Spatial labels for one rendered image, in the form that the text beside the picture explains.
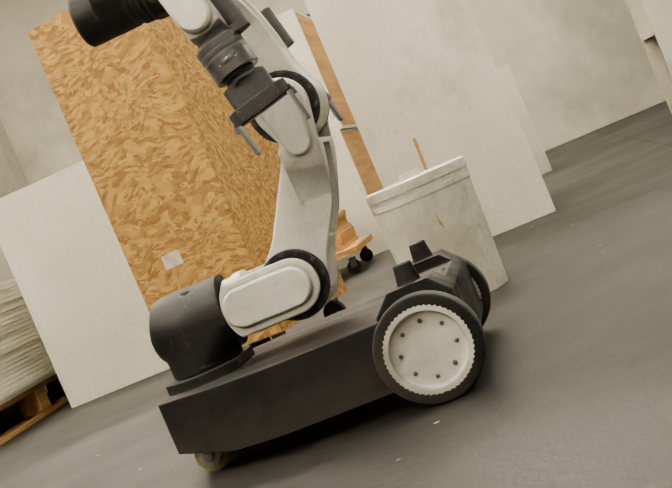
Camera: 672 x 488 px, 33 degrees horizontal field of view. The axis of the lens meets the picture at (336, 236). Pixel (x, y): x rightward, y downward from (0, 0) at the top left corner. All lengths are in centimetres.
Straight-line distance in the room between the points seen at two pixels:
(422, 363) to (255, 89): 57
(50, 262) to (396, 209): 227
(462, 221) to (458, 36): 163
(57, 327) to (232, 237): 177
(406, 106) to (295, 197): 241
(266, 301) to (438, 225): 95
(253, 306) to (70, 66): 160
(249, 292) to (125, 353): 277
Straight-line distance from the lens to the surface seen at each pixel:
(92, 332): 502
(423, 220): 309
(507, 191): 462
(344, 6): 468
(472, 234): 313
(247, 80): 204
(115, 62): 357
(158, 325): 234
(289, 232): 226
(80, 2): 238
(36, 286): 508
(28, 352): 536
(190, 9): 205
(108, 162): 363
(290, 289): 223
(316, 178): 223
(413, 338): 203
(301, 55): 645
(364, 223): 639
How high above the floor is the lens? 42
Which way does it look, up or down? 2 degrees down
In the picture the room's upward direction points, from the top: 23 degrees counter-clockwise
